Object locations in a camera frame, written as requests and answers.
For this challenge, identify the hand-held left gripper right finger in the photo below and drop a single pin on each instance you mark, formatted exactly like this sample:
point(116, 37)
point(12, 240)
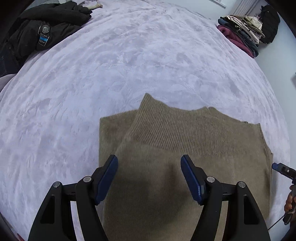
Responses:
point(192, 180)

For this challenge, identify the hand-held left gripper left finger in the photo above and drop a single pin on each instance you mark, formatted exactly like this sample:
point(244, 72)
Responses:
point(106, 178)

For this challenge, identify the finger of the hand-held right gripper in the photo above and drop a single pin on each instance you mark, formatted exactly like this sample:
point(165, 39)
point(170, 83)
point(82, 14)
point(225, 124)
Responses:
point(283, 169)

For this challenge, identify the brown knitted sweater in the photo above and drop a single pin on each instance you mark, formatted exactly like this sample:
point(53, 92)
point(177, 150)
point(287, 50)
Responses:
point(161, 139)

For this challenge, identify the dark blue folded clothes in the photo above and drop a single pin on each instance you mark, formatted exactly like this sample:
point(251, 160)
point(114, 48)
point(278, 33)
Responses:
point(251, 44)

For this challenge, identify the beige patterned folded clothes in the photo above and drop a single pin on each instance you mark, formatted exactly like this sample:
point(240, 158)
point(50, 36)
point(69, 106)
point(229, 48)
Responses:
point(249, 23)

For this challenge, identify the person's right hand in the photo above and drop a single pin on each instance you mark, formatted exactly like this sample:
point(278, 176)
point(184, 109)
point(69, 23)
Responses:
point(290, 201)

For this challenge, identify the lavender plush blanket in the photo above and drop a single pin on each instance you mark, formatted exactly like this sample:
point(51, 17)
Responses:
point(115, 69)

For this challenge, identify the maroon folded garment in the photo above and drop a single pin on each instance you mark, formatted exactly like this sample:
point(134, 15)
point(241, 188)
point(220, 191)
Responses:
point(233, 38)

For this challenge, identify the black backpack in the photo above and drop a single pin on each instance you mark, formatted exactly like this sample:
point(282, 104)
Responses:
point(269, 23)

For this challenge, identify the black jacket with badge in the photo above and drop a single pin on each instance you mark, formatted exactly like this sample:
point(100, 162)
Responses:
point(62, 20)

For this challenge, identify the white pleated curtain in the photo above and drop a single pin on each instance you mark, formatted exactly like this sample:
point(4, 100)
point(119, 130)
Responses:
point(246, 5)

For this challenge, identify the beige crumpled cloth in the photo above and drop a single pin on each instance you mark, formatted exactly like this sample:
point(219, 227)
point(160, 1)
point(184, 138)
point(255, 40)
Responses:
point(93, 6)

